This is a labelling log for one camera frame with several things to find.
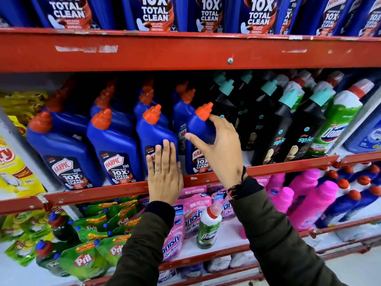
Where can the person's left hand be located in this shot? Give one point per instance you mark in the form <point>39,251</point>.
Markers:
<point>165,184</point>

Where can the person's right hand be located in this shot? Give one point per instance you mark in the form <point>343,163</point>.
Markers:
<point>226,154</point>

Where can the person's left middle finger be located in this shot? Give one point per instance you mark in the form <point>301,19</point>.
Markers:
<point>166,154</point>

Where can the person's right thumb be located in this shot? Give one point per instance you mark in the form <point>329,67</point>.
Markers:
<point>196,142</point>

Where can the blue orange-capped cleaner bottle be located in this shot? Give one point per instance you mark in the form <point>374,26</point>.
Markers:
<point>154,128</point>
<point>199,128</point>

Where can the person's right forearm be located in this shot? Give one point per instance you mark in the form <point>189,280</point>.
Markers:
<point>276,241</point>

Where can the person's left forearm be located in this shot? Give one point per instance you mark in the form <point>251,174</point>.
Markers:
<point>143,250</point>

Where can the row of blue toilet cleaners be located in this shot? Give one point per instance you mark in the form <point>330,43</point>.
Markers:
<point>113,136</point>

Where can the pile of pink detergent pouches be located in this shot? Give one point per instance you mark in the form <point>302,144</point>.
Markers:
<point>193,217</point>

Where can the row of black teal-capped bottles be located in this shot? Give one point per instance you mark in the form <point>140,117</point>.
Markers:
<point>273,136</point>

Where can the small green white cleaner bottle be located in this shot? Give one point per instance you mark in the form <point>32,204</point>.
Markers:
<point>208,232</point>

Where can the pink cleaner bottle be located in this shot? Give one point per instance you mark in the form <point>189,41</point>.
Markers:
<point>303,180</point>
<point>312,205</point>
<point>282,199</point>
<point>275,181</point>

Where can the wide red metal shelf beam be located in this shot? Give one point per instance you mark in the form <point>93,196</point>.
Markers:
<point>178,50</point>

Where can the green white red-capped bottle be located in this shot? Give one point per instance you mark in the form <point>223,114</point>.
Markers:
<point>339,116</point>
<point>323,86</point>
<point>297,86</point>

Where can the white plastic packet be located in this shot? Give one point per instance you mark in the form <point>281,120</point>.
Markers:
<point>242,259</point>
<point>192,270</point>
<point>166,277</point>
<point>218,264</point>

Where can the dark green dish liquid bottle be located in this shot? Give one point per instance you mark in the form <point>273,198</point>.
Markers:
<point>62,230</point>
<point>47,256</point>

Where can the pile of green dishwash pouches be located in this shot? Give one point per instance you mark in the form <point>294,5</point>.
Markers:
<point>83,259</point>

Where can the white shelf divider panel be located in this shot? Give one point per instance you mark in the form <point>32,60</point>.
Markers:
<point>32,157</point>
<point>355,123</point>

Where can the row of large blue bottles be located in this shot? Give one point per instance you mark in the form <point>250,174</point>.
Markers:
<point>154,11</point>

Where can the large yellow scrub packet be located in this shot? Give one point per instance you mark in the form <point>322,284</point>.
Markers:
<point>15,172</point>

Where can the pile of yellow packets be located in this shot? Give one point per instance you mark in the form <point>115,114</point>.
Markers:
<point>20,102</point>

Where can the row of dark blue red-capped bottles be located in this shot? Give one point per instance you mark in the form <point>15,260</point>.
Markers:
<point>336,208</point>

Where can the pile of yellow green pouches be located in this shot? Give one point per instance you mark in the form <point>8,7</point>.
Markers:
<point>20,247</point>

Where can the light blue cleaner bottle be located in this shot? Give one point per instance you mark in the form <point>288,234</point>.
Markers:
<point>369,136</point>

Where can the red shelf front rail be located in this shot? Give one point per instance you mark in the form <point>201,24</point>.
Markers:
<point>119,191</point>
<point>342,226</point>
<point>360,157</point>
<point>342,250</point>
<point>20,205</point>
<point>232,251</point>

